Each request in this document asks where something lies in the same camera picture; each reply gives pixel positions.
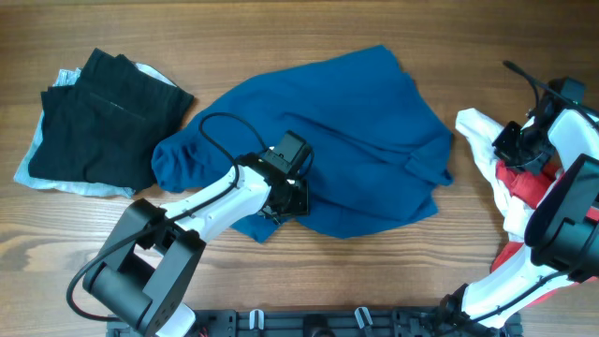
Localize red and white garment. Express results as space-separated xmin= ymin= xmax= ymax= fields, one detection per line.
xmin=454 ymin=107 xmax=599 ymax=310

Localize blue polo shirt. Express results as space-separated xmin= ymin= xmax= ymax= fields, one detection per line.
xmin=152 ymin=46 xmax=453 ymax=239

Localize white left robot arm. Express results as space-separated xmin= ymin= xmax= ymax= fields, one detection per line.
xmin=82 ymin=160 xmax=309 ymax=336

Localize black folded shorts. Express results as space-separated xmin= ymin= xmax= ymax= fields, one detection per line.
xmin=28 ymin=49 xmax=194 ymax=191

